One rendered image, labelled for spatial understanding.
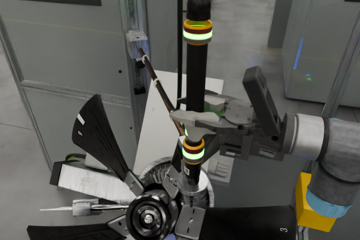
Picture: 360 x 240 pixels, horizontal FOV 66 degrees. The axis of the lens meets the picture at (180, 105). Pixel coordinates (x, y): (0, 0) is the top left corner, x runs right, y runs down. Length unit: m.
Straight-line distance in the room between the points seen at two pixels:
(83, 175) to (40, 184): 1.67
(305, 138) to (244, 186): 1.24
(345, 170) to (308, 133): 0.09
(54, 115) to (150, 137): 1.03
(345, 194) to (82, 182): 0.74
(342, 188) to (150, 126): 0.65
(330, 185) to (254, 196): 1.22
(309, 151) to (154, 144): 0.62
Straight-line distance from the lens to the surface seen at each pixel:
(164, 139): 0.98
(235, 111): 0.49
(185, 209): 0.79
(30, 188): 2.64
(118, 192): 0.93
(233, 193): 1.76
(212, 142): 0.68
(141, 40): 1.04
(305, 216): 1.03
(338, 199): 0.57
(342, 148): 0.50
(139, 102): 1.30
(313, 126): 0.49
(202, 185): 0.63
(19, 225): 2.44
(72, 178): 1.00
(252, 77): 0.43
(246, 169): 1.60
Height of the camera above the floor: 1.83
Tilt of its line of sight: 34 degrees down
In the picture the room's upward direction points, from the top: straight up
